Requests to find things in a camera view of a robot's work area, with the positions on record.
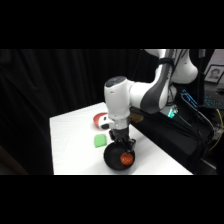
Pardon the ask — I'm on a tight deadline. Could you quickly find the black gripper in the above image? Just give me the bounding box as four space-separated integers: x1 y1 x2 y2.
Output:
108 126 137 158

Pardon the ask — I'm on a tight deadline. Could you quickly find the red orange patterned ball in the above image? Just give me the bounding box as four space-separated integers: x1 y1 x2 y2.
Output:
119 151 135 167

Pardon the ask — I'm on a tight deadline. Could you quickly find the black plastic bowl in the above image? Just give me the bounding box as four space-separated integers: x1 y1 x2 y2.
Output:
103 140 137 171

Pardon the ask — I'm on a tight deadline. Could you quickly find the red plastic bowl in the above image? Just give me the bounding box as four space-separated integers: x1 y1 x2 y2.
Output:
92 112 109 129

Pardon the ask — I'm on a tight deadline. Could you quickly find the green soft block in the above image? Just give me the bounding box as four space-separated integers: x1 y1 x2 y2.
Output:
93 134 108 149

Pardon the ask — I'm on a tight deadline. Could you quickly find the black robot stand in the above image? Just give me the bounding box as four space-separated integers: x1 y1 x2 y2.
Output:
128 99 209 175

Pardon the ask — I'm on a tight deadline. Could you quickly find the small green light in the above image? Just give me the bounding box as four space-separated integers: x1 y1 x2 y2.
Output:
167 105 178 120

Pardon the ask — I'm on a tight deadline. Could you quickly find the teal-lit keyboard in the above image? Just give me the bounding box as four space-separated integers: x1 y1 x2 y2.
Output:
202 93 224 110

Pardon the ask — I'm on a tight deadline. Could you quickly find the black curtain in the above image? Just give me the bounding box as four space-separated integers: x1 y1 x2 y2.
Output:
0 49 161 176

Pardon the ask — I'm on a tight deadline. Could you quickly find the framed portrait picture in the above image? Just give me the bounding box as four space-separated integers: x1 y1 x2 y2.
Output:
203 64 224 85

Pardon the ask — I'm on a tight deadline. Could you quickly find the yellow cable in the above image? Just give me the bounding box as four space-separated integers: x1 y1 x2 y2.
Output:
209 108 224 153

